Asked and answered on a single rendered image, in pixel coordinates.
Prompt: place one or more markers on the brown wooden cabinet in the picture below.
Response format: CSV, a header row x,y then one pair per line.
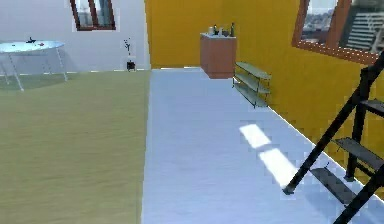
x,y
218,55

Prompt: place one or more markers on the low grey-green shelf rack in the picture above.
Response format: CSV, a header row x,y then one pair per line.
x,y
252,83

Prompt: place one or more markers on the black potted house plant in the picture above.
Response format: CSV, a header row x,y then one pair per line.
x,y
130,60

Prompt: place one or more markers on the white cup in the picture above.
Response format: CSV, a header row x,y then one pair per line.
x,y
211,31

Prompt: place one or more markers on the small dark bottle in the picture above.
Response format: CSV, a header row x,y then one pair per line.
x,y
215,30

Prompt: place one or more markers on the dark green bottle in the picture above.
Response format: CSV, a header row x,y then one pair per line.
x,y
232,30

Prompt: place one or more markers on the large brown framed window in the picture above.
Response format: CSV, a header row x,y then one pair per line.
x,y
336,28

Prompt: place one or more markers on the black ladder shelf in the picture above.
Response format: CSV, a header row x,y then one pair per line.
x,y
358,133

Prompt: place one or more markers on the round pale blue table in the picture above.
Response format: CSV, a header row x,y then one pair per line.
x,y
30,46

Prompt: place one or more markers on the small black object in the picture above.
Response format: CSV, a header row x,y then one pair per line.
x,y
30,40

